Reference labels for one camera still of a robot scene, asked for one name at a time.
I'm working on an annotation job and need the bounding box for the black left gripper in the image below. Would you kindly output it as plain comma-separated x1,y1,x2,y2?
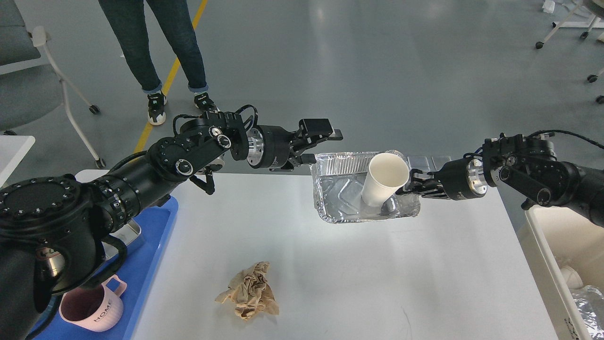
246,119,343,171

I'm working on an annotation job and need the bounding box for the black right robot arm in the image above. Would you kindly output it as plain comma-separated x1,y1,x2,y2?
396,129,604,227

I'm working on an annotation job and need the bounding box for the clear plastic piece on floor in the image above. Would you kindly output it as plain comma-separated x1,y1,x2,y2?
408,156,431,172

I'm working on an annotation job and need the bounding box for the white chair base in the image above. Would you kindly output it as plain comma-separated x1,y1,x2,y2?
535,0,604,106

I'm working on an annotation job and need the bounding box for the pink ribbed mug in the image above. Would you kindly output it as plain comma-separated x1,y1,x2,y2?
59,275,127,332

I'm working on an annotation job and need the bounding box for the brown paper napkin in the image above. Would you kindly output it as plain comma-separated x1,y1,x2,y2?
214,261,280,321

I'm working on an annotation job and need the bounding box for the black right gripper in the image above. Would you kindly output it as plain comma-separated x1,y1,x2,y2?
396,158,489,200

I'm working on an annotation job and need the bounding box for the white bin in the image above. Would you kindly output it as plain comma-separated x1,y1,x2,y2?
516,206,604,340

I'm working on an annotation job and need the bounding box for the crumpled foil in bin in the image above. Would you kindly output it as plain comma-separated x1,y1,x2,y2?
570,285,604,340

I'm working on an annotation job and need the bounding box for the white cup in bin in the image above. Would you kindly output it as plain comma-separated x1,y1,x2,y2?
560,265,585,290

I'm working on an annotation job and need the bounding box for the blue plastic tray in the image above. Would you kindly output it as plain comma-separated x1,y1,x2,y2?
36,196,179,340

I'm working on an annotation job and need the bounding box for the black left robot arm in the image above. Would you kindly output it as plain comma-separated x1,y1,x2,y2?
0,105,343,340

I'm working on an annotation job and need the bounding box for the white paper cup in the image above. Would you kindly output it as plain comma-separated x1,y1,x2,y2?
361,153,410,207

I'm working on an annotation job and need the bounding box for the stainless steel rectangular tin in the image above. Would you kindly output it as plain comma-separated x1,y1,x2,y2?
102,219,145,261

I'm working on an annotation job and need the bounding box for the aluminium foil tray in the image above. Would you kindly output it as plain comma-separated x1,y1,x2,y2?
310,152,420,224

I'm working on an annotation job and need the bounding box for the white side table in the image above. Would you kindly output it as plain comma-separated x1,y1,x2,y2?
0,135,36,187

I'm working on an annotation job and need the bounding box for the grey office chair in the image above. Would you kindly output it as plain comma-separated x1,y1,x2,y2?
0,0,106,169

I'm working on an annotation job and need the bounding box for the person in jeans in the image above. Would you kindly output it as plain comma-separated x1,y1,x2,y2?
98,0,220,126

